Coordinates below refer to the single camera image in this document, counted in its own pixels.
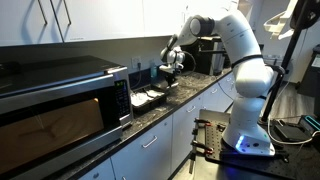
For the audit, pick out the green soap bottle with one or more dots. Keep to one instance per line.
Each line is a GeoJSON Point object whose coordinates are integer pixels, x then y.
{"type": "Point", "coordinates": [153, 69]}

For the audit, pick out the white wall outlet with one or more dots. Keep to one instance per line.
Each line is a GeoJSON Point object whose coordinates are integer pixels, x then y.
{"type": "Point", "coordinates": [136, 62]}

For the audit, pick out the black food tray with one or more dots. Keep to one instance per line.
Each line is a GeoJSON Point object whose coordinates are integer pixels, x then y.
{"type": "Point", "coordinates": [142, 103]}

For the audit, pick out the black perforated mounting board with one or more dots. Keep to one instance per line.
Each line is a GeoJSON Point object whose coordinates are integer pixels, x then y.
{"type": "Point", "coordinates": [289, 162]}

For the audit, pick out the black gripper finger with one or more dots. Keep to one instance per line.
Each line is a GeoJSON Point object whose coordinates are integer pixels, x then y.
{"type": "Point", "coordinates": [168, 80]}
{"type": "Point", "coordinates": [175, 83]}

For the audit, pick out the white plastic knife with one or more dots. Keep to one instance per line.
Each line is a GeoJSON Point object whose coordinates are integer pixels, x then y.
{"type": "Point", "coordinates": [154, 94]}

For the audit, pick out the black coffee machine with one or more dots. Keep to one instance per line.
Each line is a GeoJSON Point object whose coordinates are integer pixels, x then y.
{"type": "Point", "coordinates": [211, 56]}

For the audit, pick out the black electronics box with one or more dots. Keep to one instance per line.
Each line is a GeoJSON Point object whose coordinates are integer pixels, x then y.
{"type": "Point", "coordinates": [303, 130]}

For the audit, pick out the stainless steel microwave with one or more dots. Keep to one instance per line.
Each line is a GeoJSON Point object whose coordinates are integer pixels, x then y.
{"type": "Point", "coordinates": [55, 113]}

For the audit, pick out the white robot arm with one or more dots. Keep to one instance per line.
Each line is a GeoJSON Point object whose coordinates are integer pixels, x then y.
{"type": "Point", "coordinates": [253, 79]}

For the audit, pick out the white upper cabinets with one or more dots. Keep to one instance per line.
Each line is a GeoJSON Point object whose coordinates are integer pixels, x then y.
{"type": "Point", "coordinates": [28, 22]}

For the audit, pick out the orange black clamp far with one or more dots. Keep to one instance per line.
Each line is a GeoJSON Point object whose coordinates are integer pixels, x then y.
{"type": "Point", "coordinates": [202, 121]}

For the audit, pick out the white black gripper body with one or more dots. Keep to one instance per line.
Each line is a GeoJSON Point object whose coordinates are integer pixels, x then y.
{"type": "Point", "coordinates": [171, 67]}

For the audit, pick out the orange black clamp near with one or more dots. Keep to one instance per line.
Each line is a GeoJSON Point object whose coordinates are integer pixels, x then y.
{"type": "Point", "coordinates": [207, 149]}

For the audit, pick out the white lower cabinet row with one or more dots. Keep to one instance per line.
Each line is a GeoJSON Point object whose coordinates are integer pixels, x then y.
{"type": "Point", "coordinates": [159, 141]}

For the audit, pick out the orange black clamp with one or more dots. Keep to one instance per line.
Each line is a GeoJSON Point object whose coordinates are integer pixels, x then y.
{"type": "Point", "coordinates": [202, 121]}
{"type": "Point", "coordinates": [207, 149]}

